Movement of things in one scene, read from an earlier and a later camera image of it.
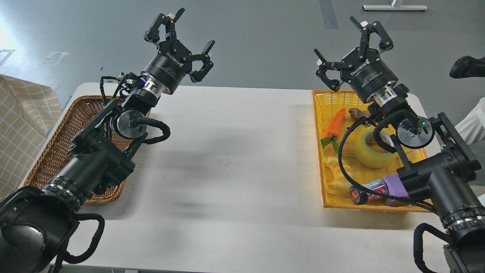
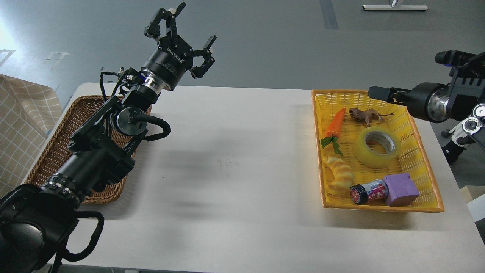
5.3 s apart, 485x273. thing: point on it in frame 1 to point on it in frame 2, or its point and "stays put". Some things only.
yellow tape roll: x=368 y=159 stays put
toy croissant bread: x=341 y=185 stays put
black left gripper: x=168 y=68 stays put
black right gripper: x=368 y=73 to x=422 y=101
